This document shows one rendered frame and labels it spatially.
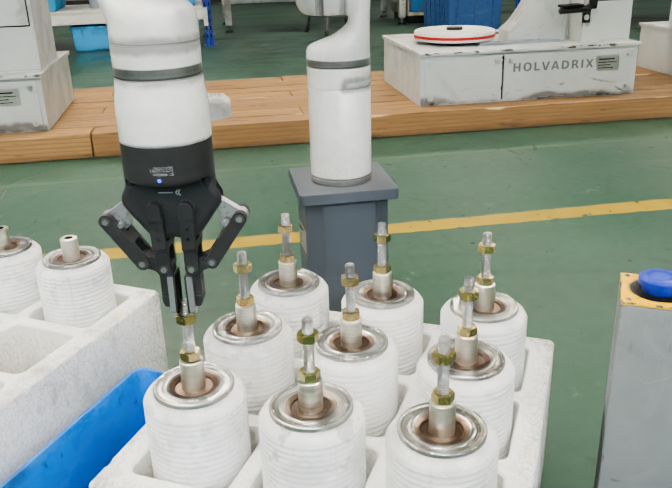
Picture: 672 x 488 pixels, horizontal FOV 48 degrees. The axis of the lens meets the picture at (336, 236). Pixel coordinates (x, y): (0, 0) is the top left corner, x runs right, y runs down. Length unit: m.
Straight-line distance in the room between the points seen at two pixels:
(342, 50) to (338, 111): 0.08
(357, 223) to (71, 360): 0.44
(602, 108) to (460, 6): 2.40
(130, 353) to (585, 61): 2.17
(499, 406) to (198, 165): 0.36
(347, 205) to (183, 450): 0.50
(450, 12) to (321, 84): 4.05
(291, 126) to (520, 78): 0.84
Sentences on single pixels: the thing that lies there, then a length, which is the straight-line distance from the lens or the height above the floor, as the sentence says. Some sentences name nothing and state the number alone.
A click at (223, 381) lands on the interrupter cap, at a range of 0.73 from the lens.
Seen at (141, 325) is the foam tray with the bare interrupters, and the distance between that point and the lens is 1.08.
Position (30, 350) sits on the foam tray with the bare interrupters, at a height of 0.14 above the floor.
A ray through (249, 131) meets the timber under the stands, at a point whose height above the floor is 0.05.
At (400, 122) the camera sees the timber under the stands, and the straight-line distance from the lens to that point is 2.60.
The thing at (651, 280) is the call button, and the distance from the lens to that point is 0.77.
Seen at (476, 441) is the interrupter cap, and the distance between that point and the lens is 0.65.
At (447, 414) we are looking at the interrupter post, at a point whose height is 0.27.
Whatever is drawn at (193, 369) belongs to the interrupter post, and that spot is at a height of 0.28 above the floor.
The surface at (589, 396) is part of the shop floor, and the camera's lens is 1.19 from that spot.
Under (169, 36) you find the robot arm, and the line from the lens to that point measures 0.59.
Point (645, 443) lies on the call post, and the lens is 0.84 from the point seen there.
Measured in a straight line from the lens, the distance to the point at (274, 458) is 0.68.
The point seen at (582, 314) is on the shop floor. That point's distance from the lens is 1.42.
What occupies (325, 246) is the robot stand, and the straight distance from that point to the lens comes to 1.11.
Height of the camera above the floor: 0.64
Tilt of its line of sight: 22 degrees down
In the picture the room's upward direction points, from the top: 2 degrees counter-clockwise
